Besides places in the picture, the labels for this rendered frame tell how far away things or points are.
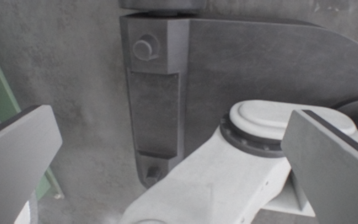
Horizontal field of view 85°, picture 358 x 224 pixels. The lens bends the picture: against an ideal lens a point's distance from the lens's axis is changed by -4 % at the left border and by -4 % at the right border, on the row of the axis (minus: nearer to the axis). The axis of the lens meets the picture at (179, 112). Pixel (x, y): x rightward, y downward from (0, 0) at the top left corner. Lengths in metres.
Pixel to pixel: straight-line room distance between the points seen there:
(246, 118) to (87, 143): 0.77
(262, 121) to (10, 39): 0.88
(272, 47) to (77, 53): 0.61
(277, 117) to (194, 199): 0.20
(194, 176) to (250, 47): 0.28
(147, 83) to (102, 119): 0.42
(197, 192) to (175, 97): 0.27
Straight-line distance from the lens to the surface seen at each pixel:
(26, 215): 1.02
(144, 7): 0.44
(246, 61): 0.46
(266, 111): 0.38
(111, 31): 0.70
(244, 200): 0.28
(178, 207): 0.23
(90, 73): 0.79
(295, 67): 0.48
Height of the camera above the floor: 0.61
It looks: 58 degrees down
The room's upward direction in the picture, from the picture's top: 158 degrees counter-clockwise
